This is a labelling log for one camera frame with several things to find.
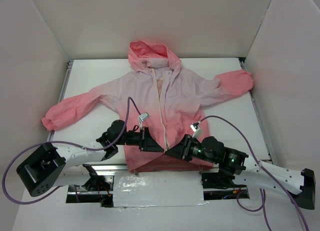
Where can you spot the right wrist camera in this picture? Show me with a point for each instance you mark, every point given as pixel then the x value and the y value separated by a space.
pixel 196 130

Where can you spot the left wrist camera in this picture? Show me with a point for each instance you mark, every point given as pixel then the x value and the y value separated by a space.
pixel 143 117

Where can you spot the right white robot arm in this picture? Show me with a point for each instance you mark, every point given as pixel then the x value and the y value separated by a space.
pixel 238 168

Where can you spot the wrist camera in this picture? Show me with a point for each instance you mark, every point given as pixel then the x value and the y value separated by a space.
pixel 143 117
pixel 196 130

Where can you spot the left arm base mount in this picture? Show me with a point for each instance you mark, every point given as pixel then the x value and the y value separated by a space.
pixel 97 189

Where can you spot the pink gradient hooded jacket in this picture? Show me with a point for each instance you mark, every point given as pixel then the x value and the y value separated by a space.
pixel 159 85

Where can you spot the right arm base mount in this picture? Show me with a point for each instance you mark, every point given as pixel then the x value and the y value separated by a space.
pixel 216 187

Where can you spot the white foil-taped panel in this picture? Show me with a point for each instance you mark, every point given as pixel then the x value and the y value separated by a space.
pixel 158 189

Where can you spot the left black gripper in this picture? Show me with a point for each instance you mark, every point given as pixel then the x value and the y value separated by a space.
pixel 144 139

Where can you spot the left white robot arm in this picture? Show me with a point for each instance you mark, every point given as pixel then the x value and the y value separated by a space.
pixel 49 166

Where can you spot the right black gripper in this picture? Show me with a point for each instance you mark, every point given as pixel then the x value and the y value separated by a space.
pixel 186 147

